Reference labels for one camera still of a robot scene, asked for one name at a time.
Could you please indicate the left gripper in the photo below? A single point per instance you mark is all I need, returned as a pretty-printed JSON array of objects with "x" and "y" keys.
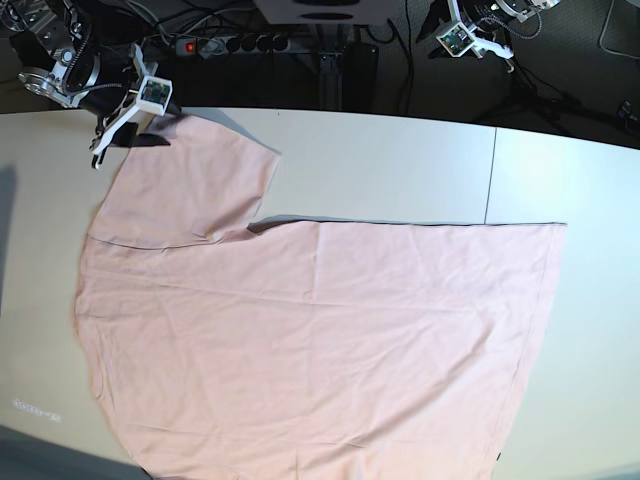
[{"x": 482, "y": 18}]

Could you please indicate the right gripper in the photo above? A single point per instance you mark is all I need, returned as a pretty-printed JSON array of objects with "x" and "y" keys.
[{"x": 115, "y": 127}]

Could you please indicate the pink T-shirt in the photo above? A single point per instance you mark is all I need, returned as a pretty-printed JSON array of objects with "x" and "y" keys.
[{"x": 311, "y": 350}]

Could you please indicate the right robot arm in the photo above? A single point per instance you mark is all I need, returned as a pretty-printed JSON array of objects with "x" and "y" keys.
[{"x": 89, "y": 55}]

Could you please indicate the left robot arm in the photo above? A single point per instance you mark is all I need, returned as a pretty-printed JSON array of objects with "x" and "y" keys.
[{"x": 526, "y": 25}]

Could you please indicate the black power adapter box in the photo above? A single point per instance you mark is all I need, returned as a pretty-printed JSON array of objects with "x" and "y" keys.
[{"x": 359, "y": 74}]

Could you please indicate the black power strip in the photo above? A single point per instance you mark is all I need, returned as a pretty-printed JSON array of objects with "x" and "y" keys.
[{"x": 207, "y": 47}]

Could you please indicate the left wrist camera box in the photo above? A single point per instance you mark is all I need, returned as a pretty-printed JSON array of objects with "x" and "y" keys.
[{"x": 455, "y": 38}]

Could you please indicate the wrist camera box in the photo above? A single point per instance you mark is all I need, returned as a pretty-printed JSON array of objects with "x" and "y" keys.
[
  {"x": 455, "y": 38},
  {"x": 154, "y": 95}
]

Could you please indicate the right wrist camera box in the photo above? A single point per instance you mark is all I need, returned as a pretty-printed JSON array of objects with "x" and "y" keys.
[{"x": 154, "y": 95}]

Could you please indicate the aluminium table leg post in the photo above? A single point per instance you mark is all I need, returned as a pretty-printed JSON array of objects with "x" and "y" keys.
[{"x": 330, "y": 82}]

